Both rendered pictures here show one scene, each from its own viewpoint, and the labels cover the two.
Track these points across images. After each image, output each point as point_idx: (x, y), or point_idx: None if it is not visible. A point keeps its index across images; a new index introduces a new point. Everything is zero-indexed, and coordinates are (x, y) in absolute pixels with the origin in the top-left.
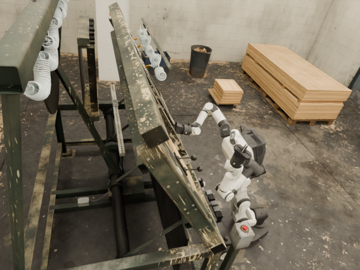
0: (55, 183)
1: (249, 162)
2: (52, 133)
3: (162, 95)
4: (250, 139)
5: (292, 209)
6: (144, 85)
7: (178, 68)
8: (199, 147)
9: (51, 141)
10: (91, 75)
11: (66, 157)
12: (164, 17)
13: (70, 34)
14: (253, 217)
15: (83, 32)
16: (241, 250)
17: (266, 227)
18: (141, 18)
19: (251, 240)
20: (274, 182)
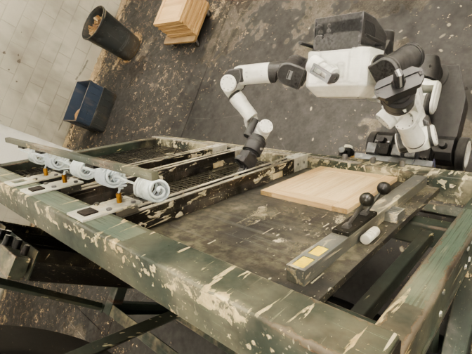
0: (232, 350)
1: (394, 67)
2: (159, 340)
3: (147, 120)
4: (338, 37)
5: (433, 3)
6: (192, 288)
7: (112, 73)
8: (257, 105)
9: (171, 350)
10: (86, 263)
11: None
12: (19, 60)
13: (0, 213)
14: (430, 83)
15: (0, 256)
16: (464, 125)
17: (451, 67)
18: (5, 141)
19: (463, 103)
20: (371, 12)
